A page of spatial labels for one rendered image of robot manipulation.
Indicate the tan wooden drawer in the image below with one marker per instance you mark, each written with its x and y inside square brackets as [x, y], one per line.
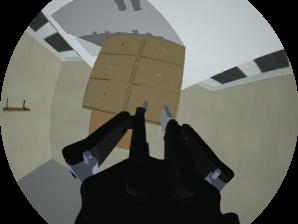
[139, 95]
[170, 53]
[114, 99]
[124, 45]
[118, 68]
[149, 74]

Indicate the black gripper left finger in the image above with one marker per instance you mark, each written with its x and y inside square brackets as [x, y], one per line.
[84, 157]

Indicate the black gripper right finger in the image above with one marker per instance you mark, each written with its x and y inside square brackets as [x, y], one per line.
[177, 147]

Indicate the brown chest of drawers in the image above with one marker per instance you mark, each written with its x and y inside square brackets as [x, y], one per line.
[131, 83]

